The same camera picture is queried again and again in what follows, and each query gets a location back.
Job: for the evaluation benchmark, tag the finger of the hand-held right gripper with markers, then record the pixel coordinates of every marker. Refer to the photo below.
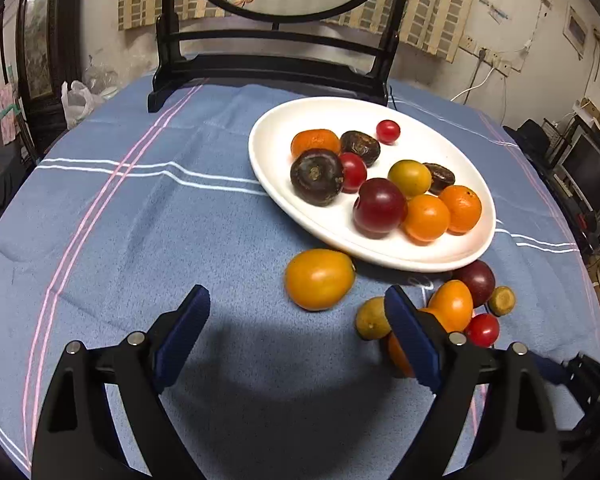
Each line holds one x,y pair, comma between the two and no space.
550,367

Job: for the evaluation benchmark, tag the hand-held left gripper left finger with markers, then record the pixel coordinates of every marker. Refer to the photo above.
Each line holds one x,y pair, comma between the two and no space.
182,332

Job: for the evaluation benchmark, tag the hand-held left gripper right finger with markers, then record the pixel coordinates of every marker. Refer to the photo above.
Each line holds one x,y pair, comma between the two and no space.
410,332

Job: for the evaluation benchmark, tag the small yellowish fruit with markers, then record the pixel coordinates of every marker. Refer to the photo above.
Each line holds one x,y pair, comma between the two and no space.
370,317
501,301

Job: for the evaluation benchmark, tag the dark red plum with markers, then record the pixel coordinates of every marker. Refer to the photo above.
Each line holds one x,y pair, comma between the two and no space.
477,277
379,207

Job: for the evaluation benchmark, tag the large smooth orange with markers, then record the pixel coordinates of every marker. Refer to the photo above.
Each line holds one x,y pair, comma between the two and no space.
319,279

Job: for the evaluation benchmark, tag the orange mandarin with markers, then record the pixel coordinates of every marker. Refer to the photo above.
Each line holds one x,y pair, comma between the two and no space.
314,142
462,210

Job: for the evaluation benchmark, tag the green yellow plum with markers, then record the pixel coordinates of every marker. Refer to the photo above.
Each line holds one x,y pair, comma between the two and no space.
409,177

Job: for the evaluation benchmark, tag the small red cherry tomato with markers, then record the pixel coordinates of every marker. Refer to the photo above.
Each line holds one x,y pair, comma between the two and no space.
388,131

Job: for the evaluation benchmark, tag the white plate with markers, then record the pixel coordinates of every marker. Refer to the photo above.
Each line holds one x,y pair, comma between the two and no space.
320,115

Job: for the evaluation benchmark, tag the blue plaid tablecloth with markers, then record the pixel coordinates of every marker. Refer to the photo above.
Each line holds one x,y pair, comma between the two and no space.
130,235

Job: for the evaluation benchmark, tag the black media stand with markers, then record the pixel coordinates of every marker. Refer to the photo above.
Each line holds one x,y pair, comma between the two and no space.
575,210

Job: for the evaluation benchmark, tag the computer monitor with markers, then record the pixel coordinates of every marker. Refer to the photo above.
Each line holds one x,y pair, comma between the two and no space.
587,170

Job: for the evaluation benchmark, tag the black hat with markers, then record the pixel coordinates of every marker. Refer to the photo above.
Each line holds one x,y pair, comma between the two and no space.
530,134

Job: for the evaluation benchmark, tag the white plastic bag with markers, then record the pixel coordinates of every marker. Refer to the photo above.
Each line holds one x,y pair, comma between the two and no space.
77,102

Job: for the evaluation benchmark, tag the cardboard box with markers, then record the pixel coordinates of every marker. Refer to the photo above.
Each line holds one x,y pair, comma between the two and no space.
592,112

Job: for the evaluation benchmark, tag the clear plastic bag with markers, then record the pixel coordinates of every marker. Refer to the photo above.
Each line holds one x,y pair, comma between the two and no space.
100,77

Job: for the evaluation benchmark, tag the pink green paper bag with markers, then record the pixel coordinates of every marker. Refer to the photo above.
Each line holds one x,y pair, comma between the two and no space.
7,110

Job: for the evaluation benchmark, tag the dark wood framed painting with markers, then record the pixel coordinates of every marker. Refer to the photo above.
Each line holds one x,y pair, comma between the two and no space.
37,35

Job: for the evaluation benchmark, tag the white wall socket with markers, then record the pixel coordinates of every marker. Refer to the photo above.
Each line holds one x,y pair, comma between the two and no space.
467,43
505,66
485,55

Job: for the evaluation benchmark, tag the small framed wall picture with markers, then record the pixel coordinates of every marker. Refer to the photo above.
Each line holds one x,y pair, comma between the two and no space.
576,30

